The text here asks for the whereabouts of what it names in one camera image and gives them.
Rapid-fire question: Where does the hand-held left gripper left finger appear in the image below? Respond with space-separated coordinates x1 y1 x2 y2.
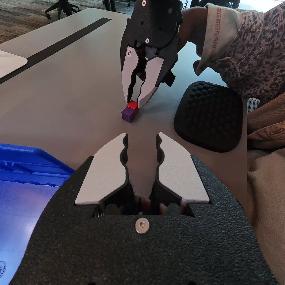
74 134 130 206

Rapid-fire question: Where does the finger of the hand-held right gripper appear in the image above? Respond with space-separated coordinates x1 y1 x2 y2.
122 46 139 103
137 57 166 109

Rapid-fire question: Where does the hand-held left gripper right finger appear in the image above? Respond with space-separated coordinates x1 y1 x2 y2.
156 133 211 206

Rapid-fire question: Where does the red cube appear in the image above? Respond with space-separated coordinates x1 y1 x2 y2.
127 101 140 114

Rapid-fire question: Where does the purple cube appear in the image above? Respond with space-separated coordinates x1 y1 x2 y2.
122 106 137 124

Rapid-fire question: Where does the blue plastic bin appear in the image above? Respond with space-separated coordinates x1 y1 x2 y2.
0 144 75 285

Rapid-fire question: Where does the person's right forearm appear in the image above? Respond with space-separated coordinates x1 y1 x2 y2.
194 3 285 100

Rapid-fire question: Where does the grey desk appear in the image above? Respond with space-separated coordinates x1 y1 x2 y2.
0 8 249 210

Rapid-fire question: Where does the person's right hand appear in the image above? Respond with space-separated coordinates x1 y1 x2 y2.
178 6 210 49

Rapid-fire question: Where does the black textured wrist rest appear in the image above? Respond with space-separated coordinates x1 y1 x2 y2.
173 81 244 153

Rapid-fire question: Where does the person's tan clothing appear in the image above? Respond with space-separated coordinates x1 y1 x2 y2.
246 93 285 285

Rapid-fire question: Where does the black office chair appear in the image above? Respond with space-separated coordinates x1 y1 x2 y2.
45 0 81 20

